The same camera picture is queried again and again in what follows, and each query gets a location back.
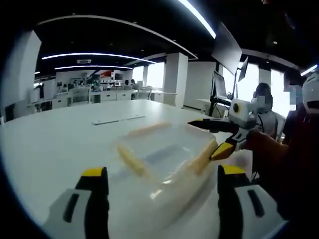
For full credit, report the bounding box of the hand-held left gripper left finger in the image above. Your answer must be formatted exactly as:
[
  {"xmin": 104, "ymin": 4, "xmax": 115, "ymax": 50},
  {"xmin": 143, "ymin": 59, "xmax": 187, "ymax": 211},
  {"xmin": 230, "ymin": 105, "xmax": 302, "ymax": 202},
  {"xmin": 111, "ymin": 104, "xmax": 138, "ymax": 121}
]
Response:
[{"xmin": 43, "ymin": 166, "xmax": 110, "ymax": 239}]

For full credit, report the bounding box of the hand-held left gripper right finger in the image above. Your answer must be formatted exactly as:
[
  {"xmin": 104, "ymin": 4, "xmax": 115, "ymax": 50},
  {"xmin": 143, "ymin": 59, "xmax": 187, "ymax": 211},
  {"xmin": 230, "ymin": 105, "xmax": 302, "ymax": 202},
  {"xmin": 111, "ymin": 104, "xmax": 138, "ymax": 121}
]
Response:
[{"xmin": 217, "ymin": 164, "xmax": 287, "ymax": 239}]

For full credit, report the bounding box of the long yellow plastic latch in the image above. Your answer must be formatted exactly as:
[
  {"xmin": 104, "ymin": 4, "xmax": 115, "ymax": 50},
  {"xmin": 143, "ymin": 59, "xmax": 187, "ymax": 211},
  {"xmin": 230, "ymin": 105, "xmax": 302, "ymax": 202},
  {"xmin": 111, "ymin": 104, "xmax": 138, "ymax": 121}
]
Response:
[
  {"xmin": 188, "ymin": 138, "xmax": 218, "ymax": 175},
  {"xmin": 128, "ymin": 121, "xmax": 173, "ymax": 137}
]

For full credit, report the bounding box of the clear plastic storage box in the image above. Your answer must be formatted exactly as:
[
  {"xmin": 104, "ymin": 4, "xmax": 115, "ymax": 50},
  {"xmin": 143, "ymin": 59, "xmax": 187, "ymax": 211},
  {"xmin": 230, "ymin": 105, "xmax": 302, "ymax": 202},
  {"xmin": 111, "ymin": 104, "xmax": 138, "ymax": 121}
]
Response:
[{"xmin": 147, "ymin": 159, "xmax": 219, "ymax": 225}]

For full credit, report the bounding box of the clear container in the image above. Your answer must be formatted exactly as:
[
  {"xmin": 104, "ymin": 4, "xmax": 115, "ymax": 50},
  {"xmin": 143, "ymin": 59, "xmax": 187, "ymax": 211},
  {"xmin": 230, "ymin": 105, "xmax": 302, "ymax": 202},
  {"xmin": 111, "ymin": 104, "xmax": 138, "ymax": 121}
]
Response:
[{"xmin": 113, "ymin": 123, "xmax": 217, "ymax": 190}]

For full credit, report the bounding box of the short yellow plastic latch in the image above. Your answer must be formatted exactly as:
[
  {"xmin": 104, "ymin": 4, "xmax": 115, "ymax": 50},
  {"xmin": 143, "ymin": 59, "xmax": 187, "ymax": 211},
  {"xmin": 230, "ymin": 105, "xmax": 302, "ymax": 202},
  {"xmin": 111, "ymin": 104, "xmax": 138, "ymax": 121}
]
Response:
[{"xmin": 116, "ymin": 145, "xmax": 148, "ymax": 178}]

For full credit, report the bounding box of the black equipment stand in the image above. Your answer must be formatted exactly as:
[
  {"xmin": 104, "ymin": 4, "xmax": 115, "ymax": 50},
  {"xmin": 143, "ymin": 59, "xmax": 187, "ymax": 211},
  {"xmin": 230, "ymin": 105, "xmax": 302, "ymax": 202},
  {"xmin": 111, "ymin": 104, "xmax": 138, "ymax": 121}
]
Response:
[{"xmin": 208, "ymin": 74, "xmax": 241, "ymax": 118}]

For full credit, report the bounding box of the white side desk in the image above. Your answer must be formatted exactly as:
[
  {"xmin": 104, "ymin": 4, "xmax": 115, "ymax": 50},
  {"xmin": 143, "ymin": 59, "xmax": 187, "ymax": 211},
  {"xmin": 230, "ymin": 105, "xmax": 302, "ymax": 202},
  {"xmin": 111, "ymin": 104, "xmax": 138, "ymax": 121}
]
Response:
[{"xmin": 196, "ymin": 98, "xmax": 231, "ymax": 118}]

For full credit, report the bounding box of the laptop screen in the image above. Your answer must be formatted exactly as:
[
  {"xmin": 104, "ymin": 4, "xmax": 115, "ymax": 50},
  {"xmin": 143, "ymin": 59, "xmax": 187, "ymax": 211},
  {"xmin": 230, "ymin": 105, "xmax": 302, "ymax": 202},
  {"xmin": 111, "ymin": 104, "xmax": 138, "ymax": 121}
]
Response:
[{"xmin": 213, "ymin": 71, "xmax": 228, "ymax": 100}]

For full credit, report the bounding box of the small dark monitor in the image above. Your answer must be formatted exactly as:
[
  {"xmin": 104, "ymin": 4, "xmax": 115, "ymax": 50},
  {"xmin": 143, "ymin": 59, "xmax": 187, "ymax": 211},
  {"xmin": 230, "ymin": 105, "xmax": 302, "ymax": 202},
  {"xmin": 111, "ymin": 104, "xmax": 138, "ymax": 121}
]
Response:
[{"xmin": 238, "ymin": 56, "xmax": 249, "ymax": 83}]

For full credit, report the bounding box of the white square pillar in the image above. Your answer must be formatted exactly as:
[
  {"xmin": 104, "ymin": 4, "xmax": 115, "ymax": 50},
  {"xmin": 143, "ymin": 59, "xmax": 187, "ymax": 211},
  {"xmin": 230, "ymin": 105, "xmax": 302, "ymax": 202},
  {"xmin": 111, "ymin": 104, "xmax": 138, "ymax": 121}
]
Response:
[
  {"xmin": 163, "ymin": 52, "xmax": 189, "ymax": 108},
  {"xmin": 3, "ymin": 29, "xmax": 42, "ymax": 120}
]

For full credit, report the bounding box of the large dark monitor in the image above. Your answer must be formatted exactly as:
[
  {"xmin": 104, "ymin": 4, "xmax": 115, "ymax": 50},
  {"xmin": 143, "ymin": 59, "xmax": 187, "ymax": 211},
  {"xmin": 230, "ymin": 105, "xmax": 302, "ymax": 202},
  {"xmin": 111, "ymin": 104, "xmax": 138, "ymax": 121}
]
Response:
[{"xmin": 211, "ymin": 22, "xmax": 243, "ymax": 76}]

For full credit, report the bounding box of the white worn device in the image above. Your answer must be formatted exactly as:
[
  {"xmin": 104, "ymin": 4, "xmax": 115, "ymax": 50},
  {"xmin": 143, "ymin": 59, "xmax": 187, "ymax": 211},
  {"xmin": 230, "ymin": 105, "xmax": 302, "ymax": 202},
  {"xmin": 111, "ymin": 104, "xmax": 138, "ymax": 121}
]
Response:
[{"xmin": 301, "ymin": 72, "xmax": 319, "ymax": 119}]

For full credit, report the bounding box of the operator in maroon shirt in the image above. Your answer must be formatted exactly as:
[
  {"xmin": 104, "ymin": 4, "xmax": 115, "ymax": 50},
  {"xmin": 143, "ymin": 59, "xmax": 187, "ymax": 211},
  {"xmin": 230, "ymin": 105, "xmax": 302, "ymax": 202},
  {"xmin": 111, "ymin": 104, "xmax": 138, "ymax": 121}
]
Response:
[{"xmin": 251, "ymin": 99, "xmax": 319, "ymax": 222}]

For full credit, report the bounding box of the flat white strip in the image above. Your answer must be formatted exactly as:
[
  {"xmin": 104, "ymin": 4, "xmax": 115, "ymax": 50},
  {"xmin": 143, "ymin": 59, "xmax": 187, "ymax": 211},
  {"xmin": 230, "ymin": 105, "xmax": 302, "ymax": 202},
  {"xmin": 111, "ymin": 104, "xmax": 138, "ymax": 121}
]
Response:
[{"xmin": 92, "ymin": 114, "xmax": 147, "ymax": 125}]

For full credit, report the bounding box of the row of white desks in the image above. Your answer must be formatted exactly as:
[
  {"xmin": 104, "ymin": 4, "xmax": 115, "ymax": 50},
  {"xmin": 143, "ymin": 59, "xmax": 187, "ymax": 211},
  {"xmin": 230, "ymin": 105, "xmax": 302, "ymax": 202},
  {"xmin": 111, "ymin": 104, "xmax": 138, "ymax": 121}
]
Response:
[{"xmin": 26, "ymin": 86, "xmax": 154, "ymax": 112}]

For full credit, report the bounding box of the ceiling light strip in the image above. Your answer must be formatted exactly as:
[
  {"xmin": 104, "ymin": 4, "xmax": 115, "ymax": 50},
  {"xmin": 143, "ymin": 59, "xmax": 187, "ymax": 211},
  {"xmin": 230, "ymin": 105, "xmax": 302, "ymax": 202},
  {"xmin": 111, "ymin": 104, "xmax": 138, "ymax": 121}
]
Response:
[
  {"xmin": 41, "ymin": 52, "xmax": 157, "ymax": 65},
  {"xmin": 54, "ymin": 65, "xmax": 132, "ymax": 71},
  {"xmin": 178, "ymin": 0, "xmax": 217, "ymax": 39}
]

